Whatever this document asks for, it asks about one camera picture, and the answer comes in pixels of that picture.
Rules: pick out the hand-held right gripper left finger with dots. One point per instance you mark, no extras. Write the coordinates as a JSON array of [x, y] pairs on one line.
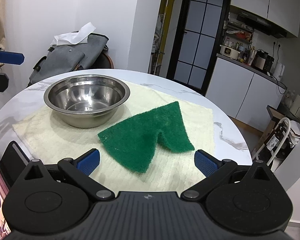
[[88, 163]]

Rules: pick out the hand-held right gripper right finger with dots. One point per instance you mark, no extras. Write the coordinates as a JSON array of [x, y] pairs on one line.
[[206, 163]]

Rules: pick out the green scouring pad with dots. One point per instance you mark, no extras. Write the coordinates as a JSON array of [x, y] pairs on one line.
[[140, 135]]

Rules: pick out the stainless steel bowl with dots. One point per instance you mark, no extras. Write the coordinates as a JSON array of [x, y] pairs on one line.
[[85, 97]]

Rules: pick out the cream knitted cloth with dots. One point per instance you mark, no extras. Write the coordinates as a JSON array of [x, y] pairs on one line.
[[52, 135]]

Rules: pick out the grey backpack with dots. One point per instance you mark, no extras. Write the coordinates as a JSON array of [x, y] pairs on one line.
[[65, 57]]

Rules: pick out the white tissue paper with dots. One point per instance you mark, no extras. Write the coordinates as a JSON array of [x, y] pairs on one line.
[[75, 36]]

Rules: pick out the brown glass bottle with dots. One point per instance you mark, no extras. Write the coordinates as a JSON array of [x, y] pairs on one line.
[[272, 140]]

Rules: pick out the white lower kitchen cabinet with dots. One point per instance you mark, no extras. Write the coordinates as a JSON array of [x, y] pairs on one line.
[[240, 92]]

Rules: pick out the cardboard box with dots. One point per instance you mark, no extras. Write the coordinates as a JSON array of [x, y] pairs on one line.
[[273, 112]]

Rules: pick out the white tube rack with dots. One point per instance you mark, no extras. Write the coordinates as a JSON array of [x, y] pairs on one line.
[[286, 119]]

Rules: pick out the brown round chair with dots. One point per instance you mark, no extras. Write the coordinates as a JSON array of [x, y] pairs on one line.
[[106, 61]]

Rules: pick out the cream countertop appliance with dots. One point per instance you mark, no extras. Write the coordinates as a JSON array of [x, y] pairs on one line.
[[297, 105]]

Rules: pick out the white electric cooking pot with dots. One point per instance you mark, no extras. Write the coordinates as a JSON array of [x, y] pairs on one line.
[[228, 51]]

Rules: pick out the row of condiment bottles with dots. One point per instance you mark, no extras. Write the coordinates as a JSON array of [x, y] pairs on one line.
[[247, 55]]

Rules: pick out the black kitchen appliance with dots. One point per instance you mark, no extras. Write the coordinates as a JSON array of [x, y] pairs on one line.
[[262, 61]]

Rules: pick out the white electric kettle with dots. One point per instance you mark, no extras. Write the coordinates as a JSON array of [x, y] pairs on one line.
[[278, 69]]

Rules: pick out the black framed glass door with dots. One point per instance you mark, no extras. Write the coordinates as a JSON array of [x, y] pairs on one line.
[[197, 42]]

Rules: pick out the metal kitchen shelf rack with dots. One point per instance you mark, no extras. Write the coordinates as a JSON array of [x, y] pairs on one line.
[[240, 33]]

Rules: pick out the yellow vertical pipe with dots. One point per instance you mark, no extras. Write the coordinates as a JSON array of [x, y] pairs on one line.
[[167, 17]]

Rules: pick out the black range hood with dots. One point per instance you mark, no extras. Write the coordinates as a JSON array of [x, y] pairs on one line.
[[260, 21]]

